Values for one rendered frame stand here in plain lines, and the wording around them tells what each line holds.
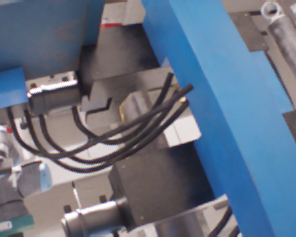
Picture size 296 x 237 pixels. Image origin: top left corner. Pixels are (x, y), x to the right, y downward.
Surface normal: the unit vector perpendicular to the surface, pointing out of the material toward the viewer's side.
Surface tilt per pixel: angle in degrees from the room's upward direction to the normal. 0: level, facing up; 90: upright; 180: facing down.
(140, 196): 90
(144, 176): 90
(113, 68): 90
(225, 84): 90
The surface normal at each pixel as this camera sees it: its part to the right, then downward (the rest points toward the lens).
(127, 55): 0.21, -0.41
